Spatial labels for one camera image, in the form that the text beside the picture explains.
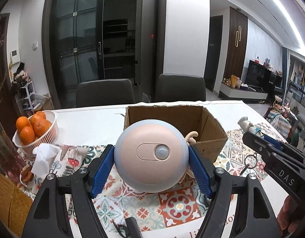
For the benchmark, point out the person's right hand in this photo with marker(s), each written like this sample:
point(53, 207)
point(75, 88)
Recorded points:
point(290, 215)

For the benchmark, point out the small round dish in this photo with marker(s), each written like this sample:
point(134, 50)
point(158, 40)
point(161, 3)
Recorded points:
point(26, 176)

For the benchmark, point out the silver refrigerator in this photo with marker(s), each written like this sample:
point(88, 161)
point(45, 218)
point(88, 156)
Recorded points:
point(145, 37)

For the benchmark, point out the dark glass sliding door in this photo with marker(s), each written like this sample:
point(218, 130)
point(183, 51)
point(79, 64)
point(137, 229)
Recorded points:
point(75, 42)

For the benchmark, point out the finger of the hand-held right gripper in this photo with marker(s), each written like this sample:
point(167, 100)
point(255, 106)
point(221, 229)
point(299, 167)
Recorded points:
point(256, 143)
point(271, 138)

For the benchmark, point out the white wall intercom panel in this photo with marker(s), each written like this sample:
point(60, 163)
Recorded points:
point(14, 56)

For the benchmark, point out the brown cardboard box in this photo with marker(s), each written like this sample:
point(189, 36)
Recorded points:
point(212, 138)

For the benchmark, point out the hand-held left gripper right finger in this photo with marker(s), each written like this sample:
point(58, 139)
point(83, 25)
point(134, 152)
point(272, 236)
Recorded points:
point(199, 173)

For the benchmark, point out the black television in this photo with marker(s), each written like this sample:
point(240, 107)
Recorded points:
point(262, 75)

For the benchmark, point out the wooden cabinet door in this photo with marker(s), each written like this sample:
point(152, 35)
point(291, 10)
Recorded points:
point(236, 47)

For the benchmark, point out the cardboard box on floor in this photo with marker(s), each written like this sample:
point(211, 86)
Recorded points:
point(44, 103)

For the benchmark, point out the plush toys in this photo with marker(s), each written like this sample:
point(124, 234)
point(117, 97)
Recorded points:
point(20, 73)

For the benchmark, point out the white shoe rack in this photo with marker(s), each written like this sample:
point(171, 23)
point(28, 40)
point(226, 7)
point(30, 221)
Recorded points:
point(25, 95)

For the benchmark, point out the white television cabinet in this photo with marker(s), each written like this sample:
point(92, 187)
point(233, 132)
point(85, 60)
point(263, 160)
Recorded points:
point(241, 93)

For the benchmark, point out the glass vase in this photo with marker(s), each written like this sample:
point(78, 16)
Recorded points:
point(6, 153)

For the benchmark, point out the white plastic fruit basket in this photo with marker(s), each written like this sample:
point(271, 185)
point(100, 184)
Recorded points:
point(49, 133)

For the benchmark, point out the orange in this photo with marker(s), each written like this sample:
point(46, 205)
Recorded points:
point(39, 115)
point(42, 127)
point(22, 123)
point(27, 135)

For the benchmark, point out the ceiling light strip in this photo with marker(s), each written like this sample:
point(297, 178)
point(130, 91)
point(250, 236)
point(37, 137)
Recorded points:
point(286, 12)

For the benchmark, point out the patterned white tablecloth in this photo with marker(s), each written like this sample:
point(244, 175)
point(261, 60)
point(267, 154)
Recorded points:
point(93, 119)

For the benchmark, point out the black power adapter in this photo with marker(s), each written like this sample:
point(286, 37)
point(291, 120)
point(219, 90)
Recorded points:
point(134, 228)

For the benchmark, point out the round pink night light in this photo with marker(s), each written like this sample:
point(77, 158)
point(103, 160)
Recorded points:
point(147, 151)

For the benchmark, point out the yellow woven box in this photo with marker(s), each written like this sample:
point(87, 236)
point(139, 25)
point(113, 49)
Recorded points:
point(9, 203)

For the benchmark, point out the grey dining chair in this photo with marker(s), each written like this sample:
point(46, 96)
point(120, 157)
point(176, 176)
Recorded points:
point(179, 88)
point(105, 93)

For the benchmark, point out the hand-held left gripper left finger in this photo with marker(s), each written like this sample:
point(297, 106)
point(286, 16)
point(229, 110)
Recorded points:
point(101, 173)

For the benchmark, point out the lotus ornament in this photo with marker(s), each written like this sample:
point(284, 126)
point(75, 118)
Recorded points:
point(282, 105)

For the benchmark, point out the floral tissue pouch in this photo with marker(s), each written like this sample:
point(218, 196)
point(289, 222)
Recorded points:
point(68, 158)

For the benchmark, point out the chair with striped cloth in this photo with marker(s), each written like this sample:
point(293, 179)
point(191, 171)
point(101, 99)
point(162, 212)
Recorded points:
point(278, 124)

